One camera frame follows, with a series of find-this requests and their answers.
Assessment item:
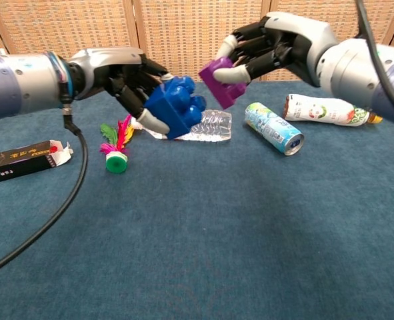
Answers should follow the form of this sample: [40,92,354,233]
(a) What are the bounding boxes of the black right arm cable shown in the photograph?
[355,0,394,123]

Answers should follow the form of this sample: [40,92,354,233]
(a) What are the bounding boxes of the blue table cloth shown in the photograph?
[0,81,394,320]

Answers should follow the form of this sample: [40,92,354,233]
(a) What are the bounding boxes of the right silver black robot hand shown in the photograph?
[213,12,339,88]

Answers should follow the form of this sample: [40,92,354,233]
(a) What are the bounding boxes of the white bottle yellow cap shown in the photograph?
[283,93,383,127]

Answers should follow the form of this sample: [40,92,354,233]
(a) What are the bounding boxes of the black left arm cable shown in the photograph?
[0,108,89,278]

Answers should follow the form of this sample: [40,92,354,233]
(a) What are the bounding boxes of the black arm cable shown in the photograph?
[355,0,394,123]
[0,108,89,278]

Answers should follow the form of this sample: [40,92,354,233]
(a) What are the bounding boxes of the black carton box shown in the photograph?
[0,140,74,183]

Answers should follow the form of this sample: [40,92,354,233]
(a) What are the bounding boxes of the clear plastic water bottle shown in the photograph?
[129,109,233,143]

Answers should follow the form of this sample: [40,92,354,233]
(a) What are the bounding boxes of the blue building block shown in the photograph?
[144,76,207,140]

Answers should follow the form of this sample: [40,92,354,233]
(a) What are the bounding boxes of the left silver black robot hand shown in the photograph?
[65,47,177,135]

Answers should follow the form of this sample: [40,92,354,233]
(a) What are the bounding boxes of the colourful feather shuttlecock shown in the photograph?
[99,114,135,173]

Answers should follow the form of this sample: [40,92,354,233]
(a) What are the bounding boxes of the light blue drink can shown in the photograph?
[244,102,305,157]

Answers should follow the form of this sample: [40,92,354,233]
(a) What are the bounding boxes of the purple building block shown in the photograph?
[198,57,248,110]

